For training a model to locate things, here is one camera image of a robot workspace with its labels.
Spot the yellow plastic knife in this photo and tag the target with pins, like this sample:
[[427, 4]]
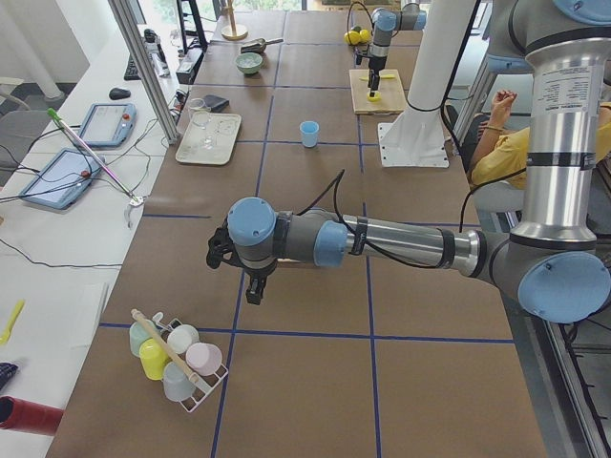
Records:
[[381, 76]]

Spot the cream bear print tray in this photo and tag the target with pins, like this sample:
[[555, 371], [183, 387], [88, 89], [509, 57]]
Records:
[[223, 128]]

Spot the pink cup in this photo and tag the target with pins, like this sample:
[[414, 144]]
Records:
[[204, 358]]

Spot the wooden rack handle rod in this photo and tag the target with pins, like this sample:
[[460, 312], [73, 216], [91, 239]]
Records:
[[139, 317]]

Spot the green bowl of ice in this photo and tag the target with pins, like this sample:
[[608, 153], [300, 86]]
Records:
[[249, 63]]

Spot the red cylinder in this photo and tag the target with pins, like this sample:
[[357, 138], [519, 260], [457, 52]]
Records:
[[26, 416]]

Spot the folded grey cloth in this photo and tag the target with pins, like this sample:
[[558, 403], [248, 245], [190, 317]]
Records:
[[214, 103]]

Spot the whole yellow lemons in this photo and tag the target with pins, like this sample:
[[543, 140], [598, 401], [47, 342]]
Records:
[[356, 36]]

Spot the black computer mouse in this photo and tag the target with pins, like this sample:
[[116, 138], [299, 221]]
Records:
[[117, 93]]

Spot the person in yellow shirt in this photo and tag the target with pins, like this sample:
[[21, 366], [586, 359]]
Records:
[[500, 153]]

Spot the mint green cup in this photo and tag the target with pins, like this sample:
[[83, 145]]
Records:
[[137, 336]]

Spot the light blue plastic cup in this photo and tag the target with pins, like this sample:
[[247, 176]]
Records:
[[309, 131]]

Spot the yellow cup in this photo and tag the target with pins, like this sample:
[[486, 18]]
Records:
[[153, 359]]

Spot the bamboo cutting board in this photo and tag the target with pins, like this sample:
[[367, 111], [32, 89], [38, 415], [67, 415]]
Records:
[[388, 99]]

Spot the aluminium frame post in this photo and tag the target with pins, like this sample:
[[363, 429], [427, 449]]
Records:
[[127, 24]]

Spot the yellow lemon slice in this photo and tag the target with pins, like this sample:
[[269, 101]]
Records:
[[373, 97]]

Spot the white cup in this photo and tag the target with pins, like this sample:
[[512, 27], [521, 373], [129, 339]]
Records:
[[182, 337]]

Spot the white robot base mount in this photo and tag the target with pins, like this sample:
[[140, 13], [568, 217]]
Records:
[[416, 138]]

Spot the pale grey cup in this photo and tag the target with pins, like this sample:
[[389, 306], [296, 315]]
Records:
[[176, 385]]

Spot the clear wine glass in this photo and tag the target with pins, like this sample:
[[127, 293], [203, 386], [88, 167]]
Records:
[[201, 117]]

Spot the blue teach pendant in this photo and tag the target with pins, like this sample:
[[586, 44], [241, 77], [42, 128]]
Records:
[[63, 180], [108, 125]]

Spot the blue teach pendant near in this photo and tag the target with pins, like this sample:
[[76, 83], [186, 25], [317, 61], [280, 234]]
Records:
[[63, 180]]

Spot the steel ice scoop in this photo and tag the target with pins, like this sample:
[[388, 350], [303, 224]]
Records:
[[259, 45]]

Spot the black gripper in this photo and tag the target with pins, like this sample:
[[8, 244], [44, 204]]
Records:
[[376, 63], [258, 277]]

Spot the blue teach pendant far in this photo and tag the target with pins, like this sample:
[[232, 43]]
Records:
[[108, 125]]

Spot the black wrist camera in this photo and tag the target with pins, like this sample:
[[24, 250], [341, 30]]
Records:
[[221, 249]]

